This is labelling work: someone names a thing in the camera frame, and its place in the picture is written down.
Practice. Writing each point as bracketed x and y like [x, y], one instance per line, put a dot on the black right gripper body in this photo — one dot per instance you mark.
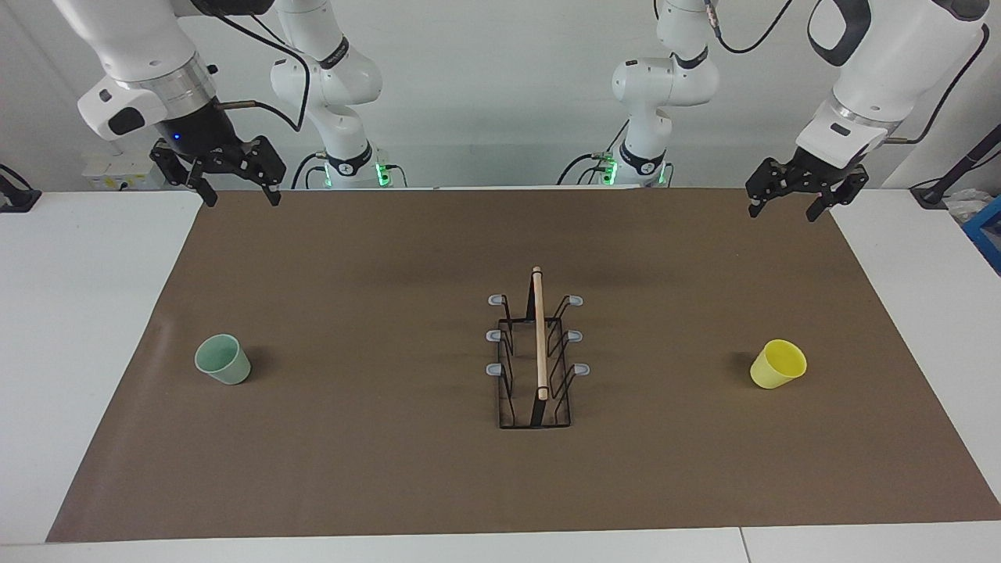
[199, 137]

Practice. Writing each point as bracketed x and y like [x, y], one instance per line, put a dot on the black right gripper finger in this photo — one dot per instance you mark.
[266, 160]
[180, 168]

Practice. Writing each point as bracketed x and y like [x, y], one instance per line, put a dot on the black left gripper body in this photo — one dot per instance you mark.
[825, 172]

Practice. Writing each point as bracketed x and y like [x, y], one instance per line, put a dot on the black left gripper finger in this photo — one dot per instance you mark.
[848, 191]
[762, 184]

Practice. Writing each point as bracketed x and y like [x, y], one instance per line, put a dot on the yellow plastic cup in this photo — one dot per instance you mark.
[778, 366]

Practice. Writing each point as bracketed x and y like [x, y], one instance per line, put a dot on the pale green plastic cup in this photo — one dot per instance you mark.
[227, 363]

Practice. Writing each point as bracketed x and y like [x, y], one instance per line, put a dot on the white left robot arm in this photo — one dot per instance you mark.
[899, 62]

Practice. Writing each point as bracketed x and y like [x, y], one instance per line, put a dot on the white power socket box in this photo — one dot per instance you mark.
[105, 168]

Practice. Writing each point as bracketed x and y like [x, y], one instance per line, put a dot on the black tripod stand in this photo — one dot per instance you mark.
[958, 168]

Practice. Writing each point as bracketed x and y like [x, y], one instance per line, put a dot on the clear plastic bag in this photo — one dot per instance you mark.
[966, 205]

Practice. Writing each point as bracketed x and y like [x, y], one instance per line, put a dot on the blue box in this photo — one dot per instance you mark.
[987, 234]

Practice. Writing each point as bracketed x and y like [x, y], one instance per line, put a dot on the black clamp stand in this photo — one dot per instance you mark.
[16, 199]

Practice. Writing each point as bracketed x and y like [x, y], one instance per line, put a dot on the brown table mat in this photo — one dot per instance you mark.
[352, 438]

